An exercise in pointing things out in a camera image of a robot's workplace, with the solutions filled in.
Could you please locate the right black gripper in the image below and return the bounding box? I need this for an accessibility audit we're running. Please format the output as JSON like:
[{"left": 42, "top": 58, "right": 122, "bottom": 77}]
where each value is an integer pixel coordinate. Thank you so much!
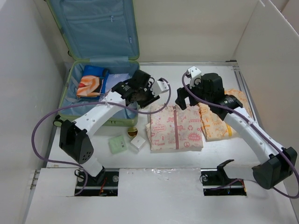
[{"left": 175, "top": 77, "right": 212, "bottom": 110}]

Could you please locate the blue princess cloth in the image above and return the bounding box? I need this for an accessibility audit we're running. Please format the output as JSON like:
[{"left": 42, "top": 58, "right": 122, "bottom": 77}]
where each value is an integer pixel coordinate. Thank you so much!
[{"left": 101, "top": 73, "right": 130, "bottom": 94}]

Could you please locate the blue orange cloth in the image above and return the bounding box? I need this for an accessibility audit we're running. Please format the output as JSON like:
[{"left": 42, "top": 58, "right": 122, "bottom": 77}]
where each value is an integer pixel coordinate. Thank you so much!
[{"left": 77, "top": 65, "right": 109, "bottom": 99}]

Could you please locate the pink cartoon zip hoodie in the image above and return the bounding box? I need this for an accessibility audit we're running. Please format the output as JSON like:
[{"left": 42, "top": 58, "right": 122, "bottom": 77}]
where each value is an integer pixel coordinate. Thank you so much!
[{"left": 146, "top": 105, "right": 203, "bottom": 153}]

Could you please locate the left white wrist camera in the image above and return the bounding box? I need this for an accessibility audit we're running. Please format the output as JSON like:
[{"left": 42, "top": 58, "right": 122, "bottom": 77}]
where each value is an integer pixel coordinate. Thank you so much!
[{"left": 150, "top": 80, "right": 169, "bottom": 97}]

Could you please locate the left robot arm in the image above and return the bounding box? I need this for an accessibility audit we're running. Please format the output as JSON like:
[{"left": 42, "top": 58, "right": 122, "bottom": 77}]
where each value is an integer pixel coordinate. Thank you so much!
[{"left": 59, "top": 70, "right": 160, "bottom": 185}]

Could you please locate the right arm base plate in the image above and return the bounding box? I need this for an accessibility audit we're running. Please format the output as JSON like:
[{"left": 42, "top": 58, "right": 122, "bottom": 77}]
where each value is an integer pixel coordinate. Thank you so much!
[{"left": 199, "top": 169, "right": 247, "bottom": 196}]

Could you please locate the green suitcase blue lining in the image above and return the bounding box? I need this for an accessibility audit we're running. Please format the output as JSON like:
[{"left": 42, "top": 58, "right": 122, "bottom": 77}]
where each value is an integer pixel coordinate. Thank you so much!
[{"left": 47, "top": 0, "right": 140, "bottom": 126}]

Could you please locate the aluminium rail right side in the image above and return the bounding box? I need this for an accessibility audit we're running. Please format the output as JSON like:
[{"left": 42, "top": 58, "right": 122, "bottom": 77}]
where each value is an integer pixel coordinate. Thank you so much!
[{"left": 232, "top": 61, "right": 257, "bottom": 121}]

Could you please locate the light green box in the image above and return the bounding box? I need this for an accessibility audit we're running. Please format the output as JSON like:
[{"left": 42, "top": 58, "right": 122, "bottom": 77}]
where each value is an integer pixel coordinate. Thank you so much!
[{"left": 108, "top": 135, "right": 127, "bottom": 154}]

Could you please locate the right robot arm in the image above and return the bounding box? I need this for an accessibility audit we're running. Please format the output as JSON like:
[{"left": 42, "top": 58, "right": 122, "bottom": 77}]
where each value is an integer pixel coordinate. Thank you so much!
[{"left": 175, "top": 67, "right": 299, "bottom": 189}]

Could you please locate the orange cartoon zip hoodie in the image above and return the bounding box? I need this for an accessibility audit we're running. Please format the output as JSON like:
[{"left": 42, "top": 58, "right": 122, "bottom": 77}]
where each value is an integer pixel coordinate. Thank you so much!
[{"left": 198, "top": 89, "right": 253, "bottom": 141}]

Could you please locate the small white box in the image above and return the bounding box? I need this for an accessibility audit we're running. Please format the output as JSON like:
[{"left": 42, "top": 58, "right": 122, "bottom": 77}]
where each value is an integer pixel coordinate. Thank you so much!
[{"left": 130, "top": 135, "right": 146, "bottom": 152}]

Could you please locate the round gold lid jar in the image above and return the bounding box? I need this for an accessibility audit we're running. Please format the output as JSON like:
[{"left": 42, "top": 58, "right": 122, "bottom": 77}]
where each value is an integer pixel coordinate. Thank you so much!
[{"left": 127, "top": 127, "right": 138, "bottom": 139}]

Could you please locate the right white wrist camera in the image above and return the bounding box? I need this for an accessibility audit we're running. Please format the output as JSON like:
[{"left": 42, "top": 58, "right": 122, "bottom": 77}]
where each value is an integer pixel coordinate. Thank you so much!
[{"left": 187, "top": 66, "right": 202, "bottom": 88}]

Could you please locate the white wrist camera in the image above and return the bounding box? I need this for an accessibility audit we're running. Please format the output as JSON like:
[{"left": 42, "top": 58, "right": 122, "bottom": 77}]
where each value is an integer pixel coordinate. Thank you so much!
[
  {"left": 187, "top": 66, "right": 202, "bottom": 88},
  {"left": 150, "top": 80, "right": 169, "bottom": 97}
]

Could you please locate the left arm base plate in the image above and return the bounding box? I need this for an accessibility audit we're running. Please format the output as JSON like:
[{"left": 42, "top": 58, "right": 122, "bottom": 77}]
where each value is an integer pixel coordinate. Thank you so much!
[{"left": 74, "top": 169, "right": 119, "bottom": 197}]

